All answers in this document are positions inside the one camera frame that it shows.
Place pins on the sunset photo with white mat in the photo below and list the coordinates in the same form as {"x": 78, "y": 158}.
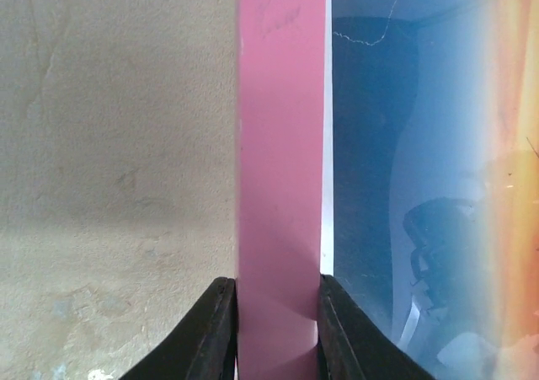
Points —
{"x": 435, "y": 183}

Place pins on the pink wooden picture frame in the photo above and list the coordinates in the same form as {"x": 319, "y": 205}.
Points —
{"x": 280, "y": 104}

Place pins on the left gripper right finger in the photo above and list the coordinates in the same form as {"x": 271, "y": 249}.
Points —
{"x": 351, "y": 347}

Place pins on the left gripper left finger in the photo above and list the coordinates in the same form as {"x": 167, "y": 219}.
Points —
{"x": 203, "y": 345}

